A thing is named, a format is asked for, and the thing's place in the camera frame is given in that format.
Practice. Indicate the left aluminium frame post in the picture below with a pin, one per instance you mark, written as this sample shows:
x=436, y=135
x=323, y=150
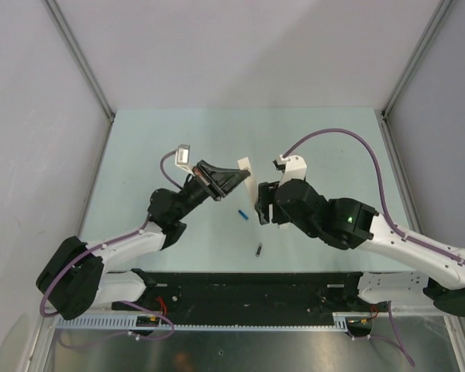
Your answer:
x=66, y=33

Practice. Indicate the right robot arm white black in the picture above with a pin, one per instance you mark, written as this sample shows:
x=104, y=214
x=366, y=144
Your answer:
x=436, y=274

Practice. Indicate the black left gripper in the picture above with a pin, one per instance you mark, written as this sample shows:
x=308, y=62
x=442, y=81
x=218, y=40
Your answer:
x=221, y=186

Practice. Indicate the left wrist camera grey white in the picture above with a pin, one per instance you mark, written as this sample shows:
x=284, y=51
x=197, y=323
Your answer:
x=182, y=158

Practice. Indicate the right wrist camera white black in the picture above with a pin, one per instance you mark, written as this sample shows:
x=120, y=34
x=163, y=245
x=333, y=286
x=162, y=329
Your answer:
x=291, y=167

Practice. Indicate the light blue battery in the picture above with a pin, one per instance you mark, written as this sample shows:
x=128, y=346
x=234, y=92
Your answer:
x=243, y=215

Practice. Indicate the black silver battery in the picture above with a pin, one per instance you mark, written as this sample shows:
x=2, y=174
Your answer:
x=259, y=250

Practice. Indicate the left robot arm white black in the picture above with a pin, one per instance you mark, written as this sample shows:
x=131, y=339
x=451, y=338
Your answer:
x=82, y=274

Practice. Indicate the aluminium frame post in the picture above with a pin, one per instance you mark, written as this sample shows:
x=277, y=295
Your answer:
x=66, y=33
x=425, y=41

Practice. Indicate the right aluminium frame post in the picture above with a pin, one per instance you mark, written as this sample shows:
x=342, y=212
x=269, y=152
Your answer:
x=425, y=41

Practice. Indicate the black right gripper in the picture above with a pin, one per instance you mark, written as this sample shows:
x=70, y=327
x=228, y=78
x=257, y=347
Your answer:
x=265, y=198

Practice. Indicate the white remote control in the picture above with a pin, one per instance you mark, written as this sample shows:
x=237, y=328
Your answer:
x=278, y=217

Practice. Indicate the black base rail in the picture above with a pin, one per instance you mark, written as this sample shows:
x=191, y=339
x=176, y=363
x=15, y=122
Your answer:
x=254, y=299

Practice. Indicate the white battery cover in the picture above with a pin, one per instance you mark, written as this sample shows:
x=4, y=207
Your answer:
x=250, y=182

